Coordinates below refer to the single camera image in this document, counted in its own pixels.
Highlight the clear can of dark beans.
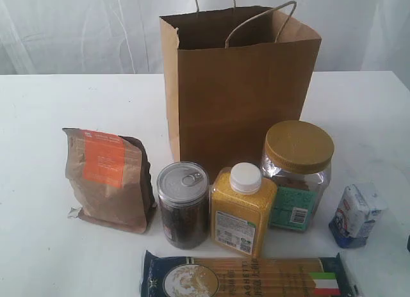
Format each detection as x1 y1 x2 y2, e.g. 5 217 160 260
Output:
157 161 210 250

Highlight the yellow grain bottle white cap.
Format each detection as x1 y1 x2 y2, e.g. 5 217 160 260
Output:
210 163 277 258

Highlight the brown paper shopping bag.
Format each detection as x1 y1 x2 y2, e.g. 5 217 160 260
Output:
160 6 322 180

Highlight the small white blue packet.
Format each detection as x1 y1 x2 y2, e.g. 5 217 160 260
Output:
329 182 388 248

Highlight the brown coffee pouch orange label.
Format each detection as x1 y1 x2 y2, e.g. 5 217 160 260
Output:
63 128 156 234

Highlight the spaghetti package dark blue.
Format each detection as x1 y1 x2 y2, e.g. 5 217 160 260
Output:
140 252 359 296

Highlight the clear jar gold lid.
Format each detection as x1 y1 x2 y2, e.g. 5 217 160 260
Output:
260 120 334 232

